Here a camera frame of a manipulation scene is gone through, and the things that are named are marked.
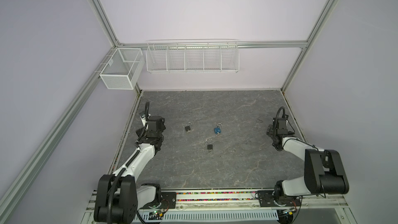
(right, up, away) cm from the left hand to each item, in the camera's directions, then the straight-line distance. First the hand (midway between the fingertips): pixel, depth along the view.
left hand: (151, 125), depth 86 cm
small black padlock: (+33, -13, +5) cm, 36 cm away
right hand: (+76, -4, +6) cm, 77 cm away
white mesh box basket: (-24, +36, +16) cm, 46 cm away
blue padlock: (+39, -4, +13) cm, 41 cm away
